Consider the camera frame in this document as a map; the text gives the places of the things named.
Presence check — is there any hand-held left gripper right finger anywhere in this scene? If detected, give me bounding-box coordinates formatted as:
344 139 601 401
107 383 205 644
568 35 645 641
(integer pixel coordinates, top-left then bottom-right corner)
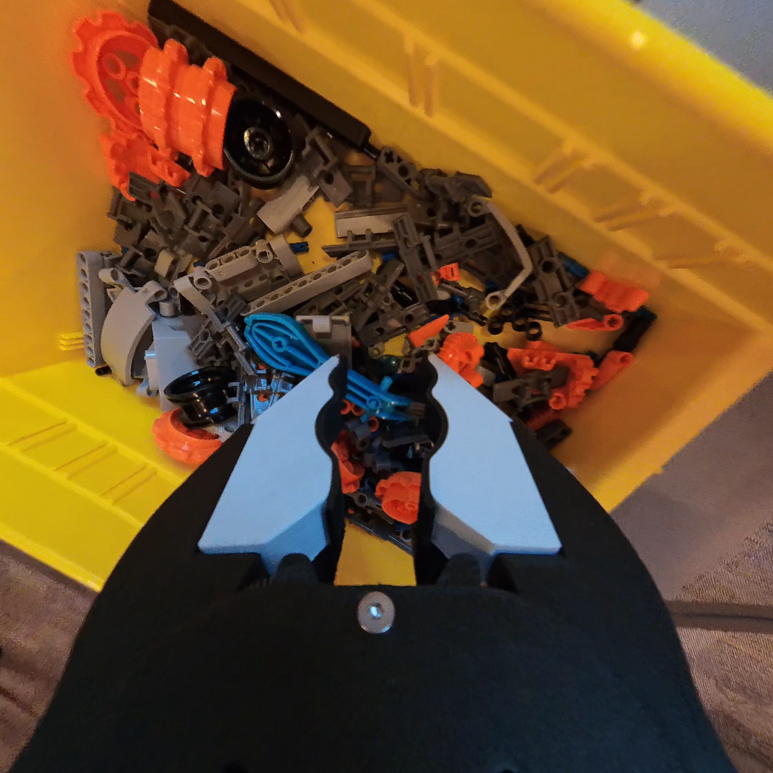
417 353 562 581

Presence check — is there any pile of building brick parts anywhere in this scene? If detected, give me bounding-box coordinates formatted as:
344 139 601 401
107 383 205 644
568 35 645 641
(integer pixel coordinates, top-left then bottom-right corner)
69 11 659 553

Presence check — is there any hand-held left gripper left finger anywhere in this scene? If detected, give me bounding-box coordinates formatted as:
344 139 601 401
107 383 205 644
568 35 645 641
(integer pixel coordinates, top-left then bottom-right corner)
198 355 348 575

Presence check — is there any yellow plastic bin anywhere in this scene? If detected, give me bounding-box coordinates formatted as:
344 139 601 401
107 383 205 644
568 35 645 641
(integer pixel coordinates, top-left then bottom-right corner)
0 0 773 589

